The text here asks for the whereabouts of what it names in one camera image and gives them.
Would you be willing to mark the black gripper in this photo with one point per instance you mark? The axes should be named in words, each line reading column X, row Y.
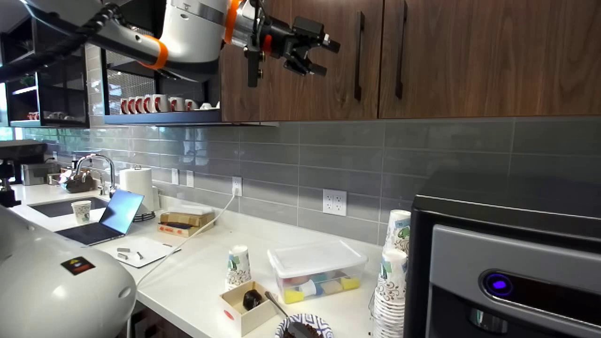
column 284, row 37

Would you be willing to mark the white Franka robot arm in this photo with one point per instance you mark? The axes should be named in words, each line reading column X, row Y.
column 194, row 30

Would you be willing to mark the narrow wooden cupboard door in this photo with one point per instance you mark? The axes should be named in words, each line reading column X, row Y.
column 301, row 93

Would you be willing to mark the small open cardboard box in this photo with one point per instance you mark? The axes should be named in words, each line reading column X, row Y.
column 237, row 315

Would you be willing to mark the red and white mug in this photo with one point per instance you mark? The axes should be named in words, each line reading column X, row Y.
column 141, row 105
column 155, row 103
column 132, row 105
column 175, row 103
column 125, row 105
column 190, row 105

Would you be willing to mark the short stack of paper cups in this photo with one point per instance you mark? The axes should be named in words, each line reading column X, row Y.
column 399, row 229

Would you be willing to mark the clear plastic lidded container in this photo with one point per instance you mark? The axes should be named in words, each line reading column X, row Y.
column 312, row 259

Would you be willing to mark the wooden box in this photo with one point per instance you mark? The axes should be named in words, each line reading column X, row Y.
column 188, row 217

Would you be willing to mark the white paper towel roll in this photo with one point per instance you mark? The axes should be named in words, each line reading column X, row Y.
column 140, row 184

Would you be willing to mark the green printed paper cup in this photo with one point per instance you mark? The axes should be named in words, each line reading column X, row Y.
column 239, row 264

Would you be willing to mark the flat red box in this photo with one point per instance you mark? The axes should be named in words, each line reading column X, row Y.
column 172, row 229

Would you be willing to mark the chrome kitchen faucet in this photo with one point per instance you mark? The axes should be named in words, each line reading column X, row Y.
column 106, row 163

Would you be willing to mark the tall stack of paper cups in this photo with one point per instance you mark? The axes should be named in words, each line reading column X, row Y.
column 389, row 292

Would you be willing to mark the blue laptop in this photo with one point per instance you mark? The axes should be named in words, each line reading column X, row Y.
column 123, row 212

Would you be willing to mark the dark object in cardboard box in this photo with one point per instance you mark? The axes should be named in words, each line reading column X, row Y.
column 252, row 298

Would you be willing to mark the dark spoon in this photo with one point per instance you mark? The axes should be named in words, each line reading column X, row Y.
column 275, row 304

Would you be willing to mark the white paper sheet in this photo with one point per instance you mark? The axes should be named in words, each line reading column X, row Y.
column 153, row 249

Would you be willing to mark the black glass shelving unit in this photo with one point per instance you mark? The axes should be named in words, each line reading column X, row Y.
column 59, row 93

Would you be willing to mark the patterned paper plate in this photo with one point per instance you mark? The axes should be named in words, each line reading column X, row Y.
column 312, row 321

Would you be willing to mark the black silver coffee machine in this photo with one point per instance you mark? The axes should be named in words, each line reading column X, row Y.
column 500, row 262

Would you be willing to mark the white paper cup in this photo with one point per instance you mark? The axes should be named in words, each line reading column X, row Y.
column 81, row 210

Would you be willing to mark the kitchen sink basin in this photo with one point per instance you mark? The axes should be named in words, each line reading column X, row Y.
column 53, row 206

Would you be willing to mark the black espresso machine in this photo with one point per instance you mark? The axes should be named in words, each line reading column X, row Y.
column 19, row 155

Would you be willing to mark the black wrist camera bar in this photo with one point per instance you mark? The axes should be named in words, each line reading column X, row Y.
column 254, row 67

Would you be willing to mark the large white wall outlet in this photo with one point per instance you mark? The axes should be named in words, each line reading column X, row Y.
column 335, row 202

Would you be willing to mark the white wall outlet with plug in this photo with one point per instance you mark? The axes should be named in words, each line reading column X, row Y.
column 237, row 185

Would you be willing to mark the blue-grey wall shelf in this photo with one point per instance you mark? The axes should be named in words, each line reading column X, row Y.
column 162, row 118

